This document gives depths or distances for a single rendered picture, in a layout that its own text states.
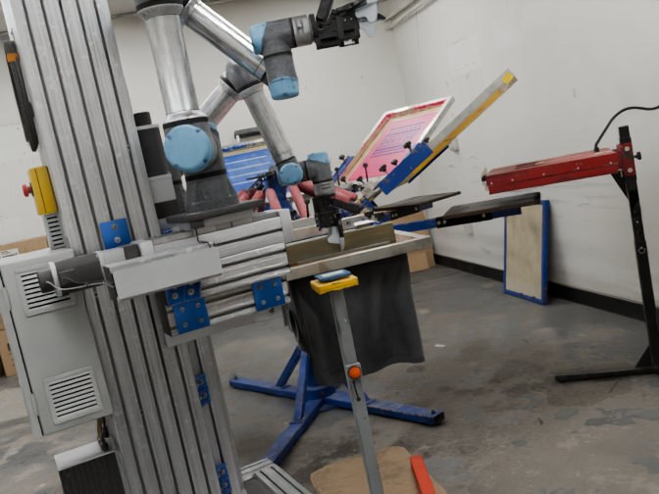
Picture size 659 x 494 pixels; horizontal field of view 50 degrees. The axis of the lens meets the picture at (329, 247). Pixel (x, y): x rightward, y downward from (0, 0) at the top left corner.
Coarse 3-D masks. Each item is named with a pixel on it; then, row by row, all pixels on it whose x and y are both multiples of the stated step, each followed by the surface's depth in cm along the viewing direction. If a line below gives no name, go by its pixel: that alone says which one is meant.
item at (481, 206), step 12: (468, 204) 367; (480, 204) 355; (492, 204) 344; (504, 204) 334; (516, 204) 325; (528, 204) 324; (444, 216) 336; (456, 216) 334; (468, 216) 350; (480, 216) 348; (492, 216) 347; (504, 216) 345; (396, 228) 362; (408, 228) 360; (420, 228) 358
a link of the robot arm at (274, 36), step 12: (264, 24) 174; (276, 24) 174; (288, 24) 173; (252, 36) 173; (264, 36) 173; (276, 36) 173; (288, 36) 173; (264, 48) 175; (276, 48) 173; (288, 48) 175
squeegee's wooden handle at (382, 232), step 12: (360, 228) 257; (372, 228) 256; (384, 228) 257; (312, 240) 252; (324, 240) 253; (348, 240) 255; (360, 240) 256; (372, 240) 257; (384, 240) 258; (288, 252) 250; (300, 252) 251; (312, 252) 252; (324, 252) 253; (336, 252) 254
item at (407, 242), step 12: (396, 240) 276; (408, 240) 248; (420, 240) 246; (360, 252) 243; (372, 252) 243; (384, 252) 244; (396, 252) 245; (408, 252) 246; (312, 264) 239; (324, 264) 239; (336, 264) 240; (348, 264) 241; (288, 276) 237; (300, 276) 238
